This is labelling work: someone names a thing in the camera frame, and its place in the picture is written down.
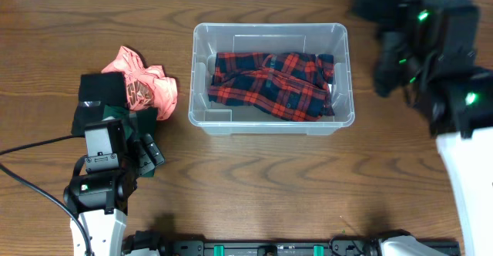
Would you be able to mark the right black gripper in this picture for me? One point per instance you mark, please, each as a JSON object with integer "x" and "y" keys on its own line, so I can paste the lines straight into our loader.
{"x": 394, "y": 45}

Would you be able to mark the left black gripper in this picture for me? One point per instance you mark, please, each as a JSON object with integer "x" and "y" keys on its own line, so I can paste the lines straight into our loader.
{"x": 142, "y": 153}

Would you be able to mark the dark green garment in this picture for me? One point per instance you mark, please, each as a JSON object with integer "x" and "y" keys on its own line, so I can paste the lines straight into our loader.
{"x": 136, "y": 124}

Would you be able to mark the clear plastic storage bin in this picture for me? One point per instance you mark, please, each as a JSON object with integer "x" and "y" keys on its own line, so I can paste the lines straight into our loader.
{"x": 315, "y": 38}

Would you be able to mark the red navy plaid shirt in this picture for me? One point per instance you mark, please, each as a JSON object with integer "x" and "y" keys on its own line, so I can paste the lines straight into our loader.
{"x": 292, "y": 86}

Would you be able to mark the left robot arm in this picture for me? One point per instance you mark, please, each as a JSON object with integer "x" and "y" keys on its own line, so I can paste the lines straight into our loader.
{"x": 99, "y": 190}

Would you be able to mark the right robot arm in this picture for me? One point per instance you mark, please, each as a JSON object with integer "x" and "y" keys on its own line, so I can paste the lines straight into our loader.
{"x": 430, "y": 53}

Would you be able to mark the crumpled coral orange shirt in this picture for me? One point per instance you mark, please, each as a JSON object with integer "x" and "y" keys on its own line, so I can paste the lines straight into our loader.
{"x": 145, "y": 86}

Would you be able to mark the folded black garment with tape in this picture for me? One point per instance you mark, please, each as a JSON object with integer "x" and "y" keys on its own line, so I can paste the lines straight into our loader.
{"x": 96, "y": 91}

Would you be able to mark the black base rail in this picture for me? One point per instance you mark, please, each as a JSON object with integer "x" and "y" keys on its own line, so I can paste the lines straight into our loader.
{"x": 394, "y": 243}

